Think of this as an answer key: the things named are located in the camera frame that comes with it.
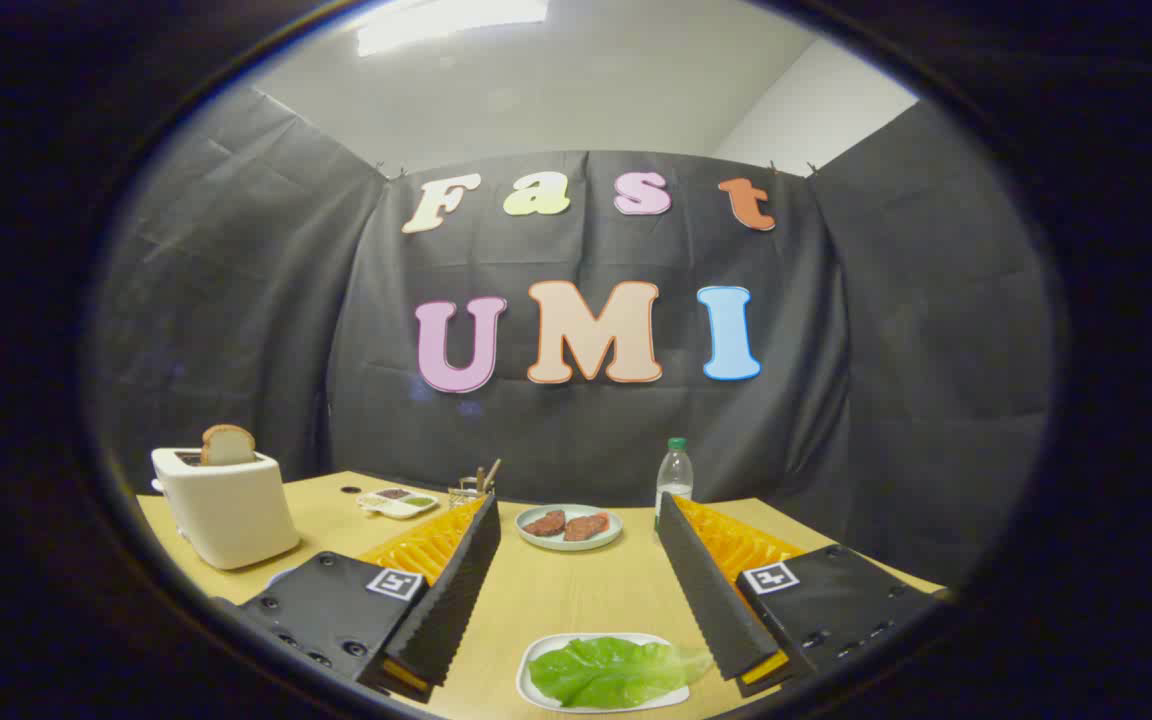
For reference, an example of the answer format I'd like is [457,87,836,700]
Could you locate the white sauce tray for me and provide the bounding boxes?
[357,487,440,520]

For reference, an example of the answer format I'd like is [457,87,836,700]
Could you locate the clear utensil holder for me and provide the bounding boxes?
[448,459,502,509]

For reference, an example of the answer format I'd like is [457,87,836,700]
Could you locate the black backdrop cloth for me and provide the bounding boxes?
[88,88,1055,585]

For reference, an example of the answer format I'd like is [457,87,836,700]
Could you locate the green lettuce leaf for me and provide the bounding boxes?
[529,637,715,709]

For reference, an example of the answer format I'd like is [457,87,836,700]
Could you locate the rectangular white plate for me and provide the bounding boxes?
[516,632,692,713]

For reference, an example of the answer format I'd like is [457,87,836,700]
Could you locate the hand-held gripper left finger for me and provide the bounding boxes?
[212,493,502,704]

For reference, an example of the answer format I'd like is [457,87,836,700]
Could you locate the round white plate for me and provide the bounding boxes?
[515,503,624,552]

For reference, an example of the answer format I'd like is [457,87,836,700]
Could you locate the toast bread slice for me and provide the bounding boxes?
[200,424,258,467]

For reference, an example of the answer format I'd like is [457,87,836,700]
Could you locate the white toaster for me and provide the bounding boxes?
[150,447,301,571]

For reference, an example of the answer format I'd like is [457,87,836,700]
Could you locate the clear plastic bottle green cap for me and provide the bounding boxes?
[654,437,694,533]

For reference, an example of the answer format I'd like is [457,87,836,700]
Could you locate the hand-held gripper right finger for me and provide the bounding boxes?
[656,492,943,698]

